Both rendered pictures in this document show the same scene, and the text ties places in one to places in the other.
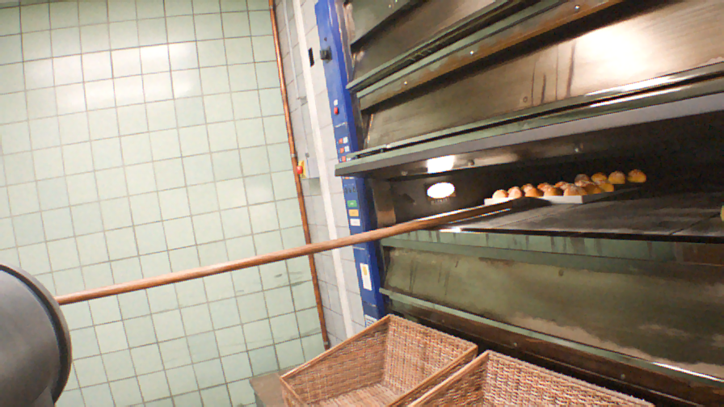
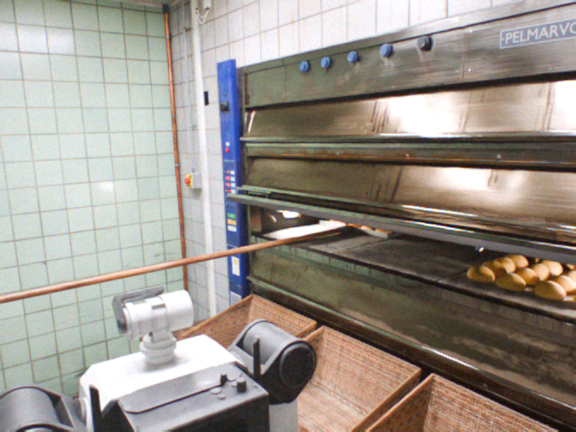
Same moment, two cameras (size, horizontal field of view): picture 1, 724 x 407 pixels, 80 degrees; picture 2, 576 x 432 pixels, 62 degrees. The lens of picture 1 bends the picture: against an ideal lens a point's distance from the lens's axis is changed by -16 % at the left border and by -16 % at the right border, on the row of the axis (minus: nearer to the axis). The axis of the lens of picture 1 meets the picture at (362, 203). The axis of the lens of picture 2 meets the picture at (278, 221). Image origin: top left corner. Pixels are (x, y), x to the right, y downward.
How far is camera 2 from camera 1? 0.87 m
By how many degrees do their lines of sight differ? 14
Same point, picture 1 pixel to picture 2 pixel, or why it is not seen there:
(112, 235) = (19, 219)
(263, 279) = (145, 257)
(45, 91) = not seen: outside the picture
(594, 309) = (390, 312)
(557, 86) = (387, 193)
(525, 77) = (369, 180)
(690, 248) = (444, 291)
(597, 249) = (395, 281)
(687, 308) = (441, 321)
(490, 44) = (351, 153)
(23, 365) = not seen: hidden behind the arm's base
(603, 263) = (398, 289)
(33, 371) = not seen: hidden behind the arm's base
